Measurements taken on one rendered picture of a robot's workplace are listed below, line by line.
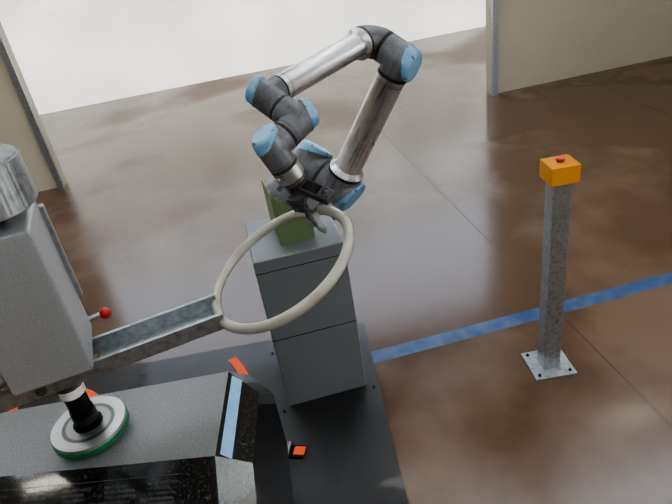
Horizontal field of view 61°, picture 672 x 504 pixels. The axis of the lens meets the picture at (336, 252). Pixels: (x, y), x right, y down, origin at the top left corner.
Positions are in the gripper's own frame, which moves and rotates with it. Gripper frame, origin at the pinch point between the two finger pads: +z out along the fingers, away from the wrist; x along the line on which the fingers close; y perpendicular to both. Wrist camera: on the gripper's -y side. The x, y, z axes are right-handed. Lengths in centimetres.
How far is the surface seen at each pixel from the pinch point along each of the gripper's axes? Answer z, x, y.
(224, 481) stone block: 19, 79, -2
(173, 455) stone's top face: 9, 81, 11
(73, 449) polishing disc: -6, 93, 31
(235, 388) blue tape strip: 20, 54, 18
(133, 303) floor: 80, 7, 235
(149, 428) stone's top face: 7, 78, 26
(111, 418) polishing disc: -1, 81, 32
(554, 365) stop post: 150, -49, -16
